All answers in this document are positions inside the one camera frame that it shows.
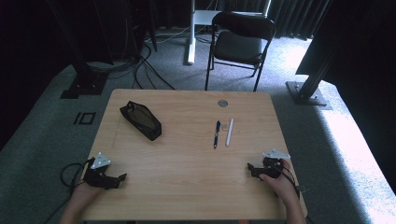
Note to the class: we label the round grey table grommet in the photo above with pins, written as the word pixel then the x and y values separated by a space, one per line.
pixel 222 103

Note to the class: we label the black folding chair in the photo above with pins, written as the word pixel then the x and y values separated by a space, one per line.
pixel 238 46

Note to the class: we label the black mesh pencil case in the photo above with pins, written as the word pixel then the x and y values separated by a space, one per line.
pixel 141 119

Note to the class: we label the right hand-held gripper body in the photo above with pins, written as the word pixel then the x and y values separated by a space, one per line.
pixel 273 166

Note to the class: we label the black metal stand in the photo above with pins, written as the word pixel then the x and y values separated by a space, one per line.
pixel 84 84
pixel 306 94

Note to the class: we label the blue pen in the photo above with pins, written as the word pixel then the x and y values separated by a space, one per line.
pixel 217 133

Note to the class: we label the person's right hand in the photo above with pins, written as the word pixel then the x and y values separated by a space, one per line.
pixel 285 183

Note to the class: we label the dark curtain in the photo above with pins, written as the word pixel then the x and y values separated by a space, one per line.
pixel 295 18

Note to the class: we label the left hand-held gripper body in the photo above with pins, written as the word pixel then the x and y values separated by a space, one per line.
pixel 98 179

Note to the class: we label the white pen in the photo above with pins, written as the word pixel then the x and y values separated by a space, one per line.
pixel 229 132

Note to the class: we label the person's left hand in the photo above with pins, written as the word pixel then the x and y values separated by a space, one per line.
pixel 81 193

